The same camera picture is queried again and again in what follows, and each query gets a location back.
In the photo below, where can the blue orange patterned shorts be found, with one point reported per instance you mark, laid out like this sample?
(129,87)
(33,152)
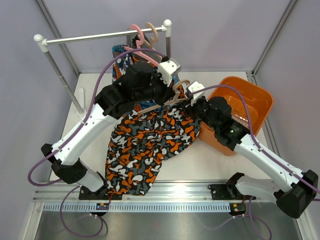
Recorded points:
(120,66)

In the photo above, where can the white slotted cable duct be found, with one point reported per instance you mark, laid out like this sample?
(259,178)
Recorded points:
(139,207)

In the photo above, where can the white and metal clothes rack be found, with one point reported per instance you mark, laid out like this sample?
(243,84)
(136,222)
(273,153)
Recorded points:
(44,44)

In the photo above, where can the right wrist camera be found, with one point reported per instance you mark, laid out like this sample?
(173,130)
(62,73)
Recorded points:
(195,91)

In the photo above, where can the orange black camouflage shorts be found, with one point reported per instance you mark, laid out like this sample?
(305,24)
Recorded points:
(138,145)

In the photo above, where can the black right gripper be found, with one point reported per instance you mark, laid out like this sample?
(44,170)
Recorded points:
(189,108)

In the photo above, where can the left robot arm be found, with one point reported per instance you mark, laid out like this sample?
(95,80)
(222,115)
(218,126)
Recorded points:
(140,83)

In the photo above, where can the grey sweat shorts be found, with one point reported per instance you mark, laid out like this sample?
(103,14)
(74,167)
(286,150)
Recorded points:
(152,56)

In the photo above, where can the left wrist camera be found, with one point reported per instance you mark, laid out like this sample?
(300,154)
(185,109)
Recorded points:
(168,69)

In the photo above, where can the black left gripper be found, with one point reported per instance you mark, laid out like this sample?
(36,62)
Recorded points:
(167,92)

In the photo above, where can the pink plastic hanger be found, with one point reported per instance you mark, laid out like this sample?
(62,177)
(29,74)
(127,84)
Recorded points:
(140,47)

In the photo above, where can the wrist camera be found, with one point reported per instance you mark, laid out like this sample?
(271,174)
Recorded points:
(168,69)
(195,91)

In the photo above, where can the aluminium mounting rail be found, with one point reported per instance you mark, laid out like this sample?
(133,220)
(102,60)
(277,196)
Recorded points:
(161,191)

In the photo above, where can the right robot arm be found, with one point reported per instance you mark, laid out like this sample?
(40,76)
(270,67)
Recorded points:
(290,188)

